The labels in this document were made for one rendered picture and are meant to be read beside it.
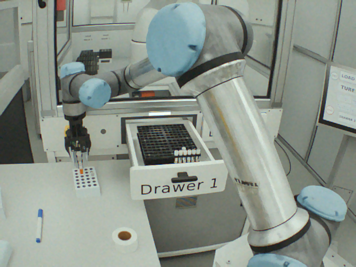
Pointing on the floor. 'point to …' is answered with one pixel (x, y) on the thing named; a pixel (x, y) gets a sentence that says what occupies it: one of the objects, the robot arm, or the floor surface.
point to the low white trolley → (72, 217)
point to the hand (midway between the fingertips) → (80, 163)
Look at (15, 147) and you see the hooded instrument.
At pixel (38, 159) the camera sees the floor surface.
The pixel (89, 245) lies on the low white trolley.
